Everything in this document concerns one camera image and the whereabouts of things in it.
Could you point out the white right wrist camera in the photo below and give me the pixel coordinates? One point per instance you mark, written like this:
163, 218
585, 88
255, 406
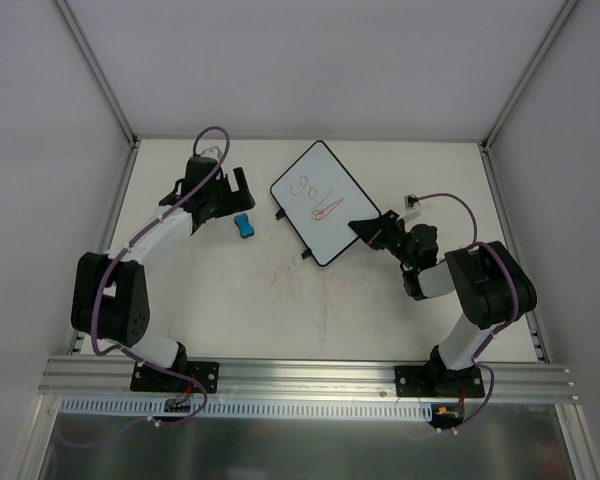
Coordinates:
412, 208

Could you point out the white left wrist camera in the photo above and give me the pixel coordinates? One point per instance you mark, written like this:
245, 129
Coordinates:
213, 152

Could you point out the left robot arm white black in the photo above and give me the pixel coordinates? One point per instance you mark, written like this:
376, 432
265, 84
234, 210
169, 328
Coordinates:
111, 301

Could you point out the blue whiteboard eraser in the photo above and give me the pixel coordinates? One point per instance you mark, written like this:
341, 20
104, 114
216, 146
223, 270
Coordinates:
244, 226

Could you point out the left aluminium table edge profile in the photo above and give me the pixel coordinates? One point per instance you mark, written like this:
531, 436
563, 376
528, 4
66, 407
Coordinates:
109, 214

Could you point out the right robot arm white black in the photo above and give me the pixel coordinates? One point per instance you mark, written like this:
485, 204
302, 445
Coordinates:
492, 289

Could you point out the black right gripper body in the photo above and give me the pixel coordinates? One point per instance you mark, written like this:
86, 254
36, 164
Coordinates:
383, 233

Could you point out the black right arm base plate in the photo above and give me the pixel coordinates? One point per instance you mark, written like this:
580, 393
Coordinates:
418, 381

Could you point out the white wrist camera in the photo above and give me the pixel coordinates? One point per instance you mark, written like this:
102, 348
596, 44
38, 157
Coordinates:
412, 208
213, 152

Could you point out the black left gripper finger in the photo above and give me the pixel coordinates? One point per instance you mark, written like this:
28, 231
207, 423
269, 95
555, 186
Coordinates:
242, 199
216, 211

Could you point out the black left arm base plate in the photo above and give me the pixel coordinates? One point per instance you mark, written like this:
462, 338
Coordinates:
148, 380

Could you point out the aluminium frame post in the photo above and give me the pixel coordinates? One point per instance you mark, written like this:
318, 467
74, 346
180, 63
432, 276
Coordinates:
78, 36
535, 61

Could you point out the white board with black frame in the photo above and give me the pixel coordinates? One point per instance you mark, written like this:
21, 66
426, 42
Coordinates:
319, 197

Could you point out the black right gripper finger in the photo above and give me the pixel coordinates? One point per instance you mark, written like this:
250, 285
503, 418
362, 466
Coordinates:
366, 229
393, 242

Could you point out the aluminium mounting rail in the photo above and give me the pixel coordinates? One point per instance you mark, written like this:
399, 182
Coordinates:
344, 381

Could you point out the white slotted cable duct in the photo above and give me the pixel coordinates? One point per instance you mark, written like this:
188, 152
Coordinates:
391, 410

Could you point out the aluminium table edge profile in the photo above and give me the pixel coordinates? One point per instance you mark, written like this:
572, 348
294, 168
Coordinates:
532, 318
109, 214

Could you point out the right aluminium table edge profile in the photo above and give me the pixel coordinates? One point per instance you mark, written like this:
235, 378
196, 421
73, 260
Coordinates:
532, 318

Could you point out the right aluminium frame post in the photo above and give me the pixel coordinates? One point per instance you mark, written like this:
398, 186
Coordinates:
535, 61

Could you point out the left aluminium frame post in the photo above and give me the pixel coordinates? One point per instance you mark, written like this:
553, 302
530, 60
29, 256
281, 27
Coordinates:
78, 36

